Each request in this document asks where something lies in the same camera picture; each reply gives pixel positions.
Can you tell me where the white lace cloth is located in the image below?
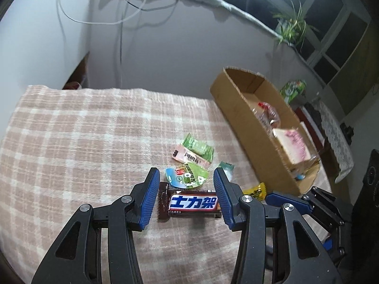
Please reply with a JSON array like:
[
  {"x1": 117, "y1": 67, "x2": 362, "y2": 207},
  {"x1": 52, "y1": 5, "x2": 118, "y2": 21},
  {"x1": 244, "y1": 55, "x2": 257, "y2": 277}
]
[{"x1": 318, "y1": 100, "x2": 355, "y2": 184}]

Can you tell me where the white cable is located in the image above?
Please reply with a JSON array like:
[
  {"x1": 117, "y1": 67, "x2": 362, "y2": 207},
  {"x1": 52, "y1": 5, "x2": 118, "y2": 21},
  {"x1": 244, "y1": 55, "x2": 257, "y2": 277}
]
[{"x1": 56, "y1": 0, "x2": 150, "y2": 26}]

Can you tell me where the small brown chocolate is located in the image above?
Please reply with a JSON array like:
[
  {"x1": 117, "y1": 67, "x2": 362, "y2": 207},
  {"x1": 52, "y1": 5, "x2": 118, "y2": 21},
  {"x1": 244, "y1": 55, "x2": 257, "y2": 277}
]
[{"x1": 158, "y1": 182, "x2": 170, "y2": 220}]

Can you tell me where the round green blue packet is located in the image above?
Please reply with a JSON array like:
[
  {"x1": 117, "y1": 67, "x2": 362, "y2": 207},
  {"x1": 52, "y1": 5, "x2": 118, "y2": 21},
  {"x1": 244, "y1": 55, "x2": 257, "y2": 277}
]
[{"x1": 165, "y1": 163, "x2": 209, "y2": 189}]

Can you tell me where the dark ornament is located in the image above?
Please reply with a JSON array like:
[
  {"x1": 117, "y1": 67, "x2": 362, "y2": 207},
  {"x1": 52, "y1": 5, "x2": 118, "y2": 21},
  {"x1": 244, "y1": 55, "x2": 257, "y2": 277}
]
[{"x1": 340, "y1": 122, "x2": 355, "y2": 143}]

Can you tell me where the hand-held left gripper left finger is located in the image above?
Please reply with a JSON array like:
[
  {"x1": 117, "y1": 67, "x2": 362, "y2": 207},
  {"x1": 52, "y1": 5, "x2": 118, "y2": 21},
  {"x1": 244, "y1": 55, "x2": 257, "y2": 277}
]
[{"x1": 31, "y1": 167, "x2": 160, "y2": 284}]

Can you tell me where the pink snack packet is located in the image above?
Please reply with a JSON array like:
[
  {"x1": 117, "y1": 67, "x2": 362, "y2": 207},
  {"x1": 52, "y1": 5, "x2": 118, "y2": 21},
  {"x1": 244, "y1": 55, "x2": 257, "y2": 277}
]
[{"x1": 172, "y1": 144, "x2": 209, "y2": 169}]

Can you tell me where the pink packaged cake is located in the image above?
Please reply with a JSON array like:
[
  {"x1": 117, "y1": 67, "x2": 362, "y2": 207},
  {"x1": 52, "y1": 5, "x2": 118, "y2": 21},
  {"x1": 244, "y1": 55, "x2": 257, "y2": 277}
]
[{"x1": 271, "y1": 127, "x2": 315, "y2": 167}]

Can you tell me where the plaid tablecloth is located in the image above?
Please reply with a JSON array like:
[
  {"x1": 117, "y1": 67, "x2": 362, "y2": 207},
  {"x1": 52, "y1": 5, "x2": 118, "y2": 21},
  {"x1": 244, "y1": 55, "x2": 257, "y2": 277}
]
[{"x1": 0, "y1": 85, "x2": 333, "y2": 284}]

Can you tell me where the green paper bag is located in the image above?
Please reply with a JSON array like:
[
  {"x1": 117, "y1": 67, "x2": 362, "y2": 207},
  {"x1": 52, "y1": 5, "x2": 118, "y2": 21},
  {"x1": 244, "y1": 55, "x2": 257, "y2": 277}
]
[{"x1": 280, "y1": 79, "x2": 307, "y2": 104}]

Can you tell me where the green snack packet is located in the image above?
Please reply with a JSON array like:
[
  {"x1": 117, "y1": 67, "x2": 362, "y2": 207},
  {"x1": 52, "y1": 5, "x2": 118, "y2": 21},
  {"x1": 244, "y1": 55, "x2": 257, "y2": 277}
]
[{"x1": 181, "y1": 133, "x2": 214, "y2": 162}]

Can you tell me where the brown chocolate bar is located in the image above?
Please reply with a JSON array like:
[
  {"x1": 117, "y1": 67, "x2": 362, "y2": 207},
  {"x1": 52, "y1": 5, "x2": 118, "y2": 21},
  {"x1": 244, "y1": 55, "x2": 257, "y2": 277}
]
[{"x1": 168, "y1": 190, "x2": 222, "y2": 219}]

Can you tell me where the yellow snack packet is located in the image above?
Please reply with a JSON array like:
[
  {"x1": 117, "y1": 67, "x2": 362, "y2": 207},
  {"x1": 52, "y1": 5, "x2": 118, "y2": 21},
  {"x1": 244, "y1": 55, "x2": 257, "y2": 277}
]
[{"x1": 243, "y1": 182, "x2": 267, "y2": 200}]

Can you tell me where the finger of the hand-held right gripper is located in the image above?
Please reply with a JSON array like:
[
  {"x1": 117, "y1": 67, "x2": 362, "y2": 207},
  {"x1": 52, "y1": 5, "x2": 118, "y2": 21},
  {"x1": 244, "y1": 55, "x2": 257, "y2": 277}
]
[
  {"x1": 265, "y1": 186, "x2": 347, "y2": 229},
  {"x1": 321, "y1": 228, "x2": 347, "y2": 261}
]

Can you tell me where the small green candy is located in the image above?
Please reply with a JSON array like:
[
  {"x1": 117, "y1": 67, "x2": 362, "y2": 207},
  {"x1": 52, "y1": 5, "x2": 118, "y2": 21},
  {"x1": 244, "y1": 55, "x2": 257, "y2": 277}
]
[{"x1": 218, "y1": 161, "x2": 235, "y2": 174}]

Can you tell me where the potted spider plant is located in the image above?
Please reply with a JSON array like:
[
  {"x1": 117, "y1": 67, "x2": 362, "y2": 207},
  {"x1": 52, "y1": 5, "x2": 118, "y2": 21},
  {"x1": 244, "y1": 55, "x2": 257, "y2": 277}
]
[{"x1": 271, "y1": 0, "x2": 321, "y2": 50}]

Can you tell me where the cardboard box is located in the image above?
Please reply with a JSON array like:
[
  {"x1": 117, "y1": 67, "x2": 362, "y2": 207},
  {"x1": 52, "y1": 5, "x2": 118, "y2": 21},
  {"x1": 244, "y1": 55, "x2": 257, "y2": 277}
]
[{"x1": 209, "y1": 67, "x2": 322, "y2": 196}]

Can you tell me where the clear packet with red snack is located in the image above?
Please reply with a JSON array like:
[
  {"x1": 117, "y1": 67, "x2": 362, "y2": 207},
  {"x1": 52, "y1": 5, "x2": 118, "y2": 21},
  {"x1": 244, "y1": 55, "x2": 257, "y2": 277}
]
[{"x1": 252, "y1": 102, "x2": 280, "y2": 131}]

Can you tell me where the white framed window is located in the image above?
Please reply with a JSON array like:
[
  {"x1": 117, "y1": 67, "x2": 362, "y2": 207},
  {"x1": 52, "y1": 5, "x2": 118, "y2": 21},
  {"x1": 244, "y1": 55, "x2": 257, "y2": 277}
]
[{"x1": 213, "y1": 0, "x2": 374, "y2": 87}]

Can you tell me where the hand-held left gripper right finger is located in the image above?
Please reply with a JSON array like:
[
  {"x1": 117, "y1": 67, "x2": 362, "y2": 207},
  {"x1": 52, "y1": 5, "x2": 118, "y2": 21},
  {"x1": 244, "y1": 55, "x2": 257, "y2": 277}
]
[{"x1": 214, "y1": 168, "x2": 342, "y2": 284}]

